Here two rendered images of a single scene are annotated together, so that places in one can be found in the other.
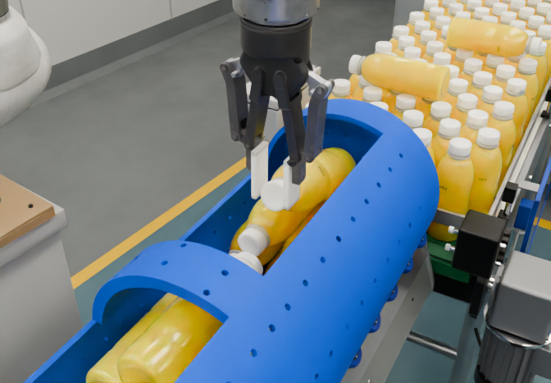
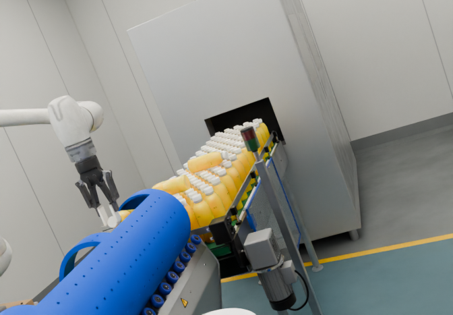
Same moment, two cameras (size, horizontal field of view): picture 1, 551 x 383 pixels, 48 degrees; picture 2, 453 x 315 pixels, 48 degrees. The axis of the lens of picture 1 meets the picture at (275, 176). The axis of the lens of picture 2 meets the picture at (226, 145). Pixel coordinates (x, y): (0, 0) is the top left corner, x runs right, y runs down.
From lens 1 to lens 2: 1.12 m
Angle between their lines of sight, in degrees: 27
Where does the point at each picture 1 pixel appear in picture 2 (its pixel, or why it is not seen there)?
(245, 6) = (73, 158)
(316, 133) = (112, 188)
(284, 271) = (118, 230)
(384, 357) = (197, 284)
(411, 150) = (163, 195)
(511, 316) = (257, 258)
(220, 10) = not seen: hidden behind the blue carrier
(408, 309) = (204, 268)
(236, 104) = (85, 194)
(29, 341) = not seen: outside the picture
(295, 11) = (88, 152)
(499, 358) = (269, 284)
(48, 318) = not seen: outside the picture
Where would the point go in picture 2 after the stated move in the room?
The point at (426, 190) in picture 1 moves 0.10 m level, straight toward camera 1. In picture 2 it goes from (176, 207) to (172, 216)
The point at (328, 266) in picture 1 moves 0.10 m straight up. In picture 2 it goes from (134, 227) to (122, 199)
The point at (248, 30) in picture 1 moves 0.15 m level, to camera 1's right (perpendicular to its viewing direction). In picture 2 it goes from (77, 165) to (121, 147)
